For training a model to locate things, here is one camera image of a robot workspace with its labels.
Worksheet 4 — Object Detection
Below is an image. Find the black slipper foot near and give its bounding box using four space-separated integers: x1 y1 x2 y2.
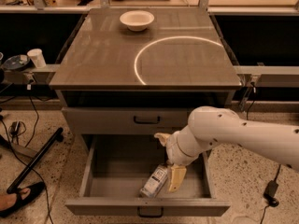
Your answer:
0 182 46 217

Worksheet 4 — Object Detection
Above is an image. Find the black tripod leg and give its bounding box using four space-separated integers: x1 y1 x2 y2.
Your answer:
7 127 64 194

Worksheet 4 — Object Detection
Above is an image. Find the black power cable right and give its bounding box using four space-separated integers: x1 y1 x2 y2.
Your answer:
245 84 284 183

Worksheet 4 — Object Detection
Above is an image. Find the small black floor device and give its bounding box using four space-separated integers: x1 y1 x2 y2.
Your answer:
9 121 21 137

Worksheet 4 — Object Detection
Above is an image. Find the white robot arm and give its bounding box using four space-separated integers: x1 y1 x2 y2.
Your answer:
154 106 299 192

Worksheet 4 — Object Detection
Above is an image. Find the white paper cup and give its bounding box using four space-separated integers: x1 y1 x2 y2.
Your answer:
27 49 46 68

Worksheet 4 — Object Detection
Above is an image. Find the open middle drawer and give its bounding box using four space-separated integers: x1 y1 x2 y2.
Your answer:
65 135 230 218

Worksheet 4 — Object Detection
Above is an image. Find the black power adapter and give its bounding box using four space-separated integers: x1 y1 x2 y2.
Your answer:
263 180 278 207

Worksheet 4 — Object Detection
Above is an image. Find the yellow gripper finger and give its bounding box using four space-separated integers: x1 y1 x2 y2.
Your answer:
168 164 187 192
154 133 170 147

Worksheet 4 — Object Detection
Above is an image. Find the dark blue plate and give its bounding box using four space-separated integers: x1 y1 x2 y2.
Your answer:
3 55 30 71

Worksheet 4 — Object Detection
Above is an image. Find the grey drawer cabinet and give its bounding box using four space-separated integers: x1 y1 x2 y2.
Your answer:
50 7 243 149

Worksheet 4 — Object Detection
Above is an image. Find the closed upper drawer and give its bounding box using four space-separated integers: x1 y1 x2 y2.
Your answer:
63 107 192 135

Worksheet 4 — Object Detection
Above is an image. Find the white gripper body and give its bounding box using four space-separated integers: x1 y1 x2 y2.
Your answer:
165 128 211 166

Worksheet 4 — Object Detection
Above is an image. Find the black cable left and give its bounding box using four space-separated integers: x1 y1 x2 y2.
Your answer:
23 84 41 148

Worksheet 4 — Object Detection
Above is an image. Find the white ceramic bowl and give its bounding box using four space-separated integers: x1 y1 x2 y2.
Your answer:
120 10 154 32

